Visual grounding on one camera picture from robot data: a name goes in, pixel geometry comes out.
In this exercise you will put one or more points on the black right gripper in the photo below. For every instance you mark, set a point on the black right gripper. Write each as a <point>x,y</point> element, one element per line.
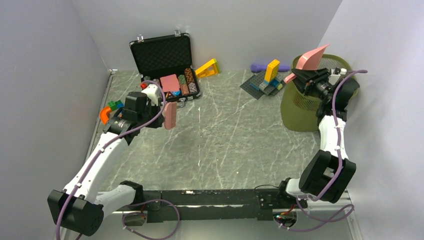
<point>307,80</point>

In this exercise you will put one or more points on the pink playing card deck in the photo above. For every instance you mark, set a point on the pink playing card deck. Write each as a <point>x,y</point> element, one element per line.
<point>170,83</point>

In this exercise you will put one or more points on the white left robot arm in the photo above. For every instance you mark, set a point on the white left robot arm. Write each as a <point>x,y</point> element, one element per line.
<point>78,207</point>

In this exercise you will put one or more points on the orange horseshoe toy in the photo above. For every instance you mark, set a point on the orange horseshoe toy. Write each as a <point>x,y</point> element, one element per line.
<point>104,114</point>

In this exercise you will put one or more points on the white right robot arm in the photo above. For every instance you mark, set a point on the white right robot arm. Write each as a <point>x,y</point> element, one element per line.
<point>329,172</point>

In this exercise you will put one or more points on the black poker chip case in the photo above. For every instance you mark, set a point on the black poker chip case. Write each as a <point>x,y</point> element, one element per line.
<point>162,56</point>

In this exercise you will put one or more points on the yellow triangular toy block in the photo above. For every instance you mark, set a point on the yellow triangular toy block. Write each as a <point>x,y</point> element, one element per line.
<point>210,68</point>

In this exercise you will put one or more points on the green and blue toy bricks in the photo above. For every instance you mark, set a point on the green and blue toy bricks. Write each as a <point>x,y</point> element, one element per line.
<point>115,105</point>

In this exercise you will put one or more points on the yellow orange brick tower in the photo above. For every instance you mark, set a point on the yellow orange brick tower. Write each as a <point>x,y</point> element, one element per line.
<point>271,72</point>

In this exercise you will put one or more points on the grey brick baseplate model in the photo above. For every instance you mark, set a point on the grey brick baseplate model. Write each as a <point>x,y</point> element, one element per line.
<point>256,86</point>

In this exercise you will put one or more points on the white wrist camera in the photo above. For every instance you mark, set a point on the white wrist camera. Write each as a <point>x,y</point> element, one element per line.
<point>336,74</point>
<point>153,93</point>

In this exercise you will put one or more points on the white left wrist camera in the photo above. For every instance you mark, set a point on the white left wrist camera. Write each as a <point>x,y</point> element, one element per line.
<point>153,93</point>

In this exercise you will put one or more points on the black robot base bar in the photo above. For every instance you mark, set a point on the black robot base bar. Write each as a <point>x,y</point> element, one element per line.
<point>218,204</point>

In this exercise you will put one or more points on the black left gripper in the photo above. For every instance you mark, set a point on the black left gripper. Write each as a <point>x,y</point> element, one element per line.
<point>158,122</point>

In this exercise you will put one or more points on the pink hand brush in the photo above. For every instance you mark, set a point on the pink hand brush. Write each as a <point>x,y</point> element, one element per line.
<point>170,115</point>

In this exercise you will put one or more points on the pink dustpan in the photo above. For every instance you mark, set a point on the pink dustpan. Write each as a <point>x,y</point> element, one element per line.
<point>311,59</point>

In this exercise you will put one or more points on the purple cylinder toy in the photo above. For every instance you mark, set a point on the purple cylinder toy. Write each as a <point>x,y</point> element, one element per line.
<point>257,68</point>

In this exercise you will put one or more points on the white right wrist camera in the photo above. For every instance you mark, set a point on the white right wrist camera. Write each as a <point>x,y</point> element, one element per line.
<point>336,74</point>

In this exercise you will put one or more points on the olive green waste basket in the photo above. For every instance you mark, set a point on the olive green waste basket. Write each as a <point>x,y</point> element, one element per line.
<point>298,112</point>

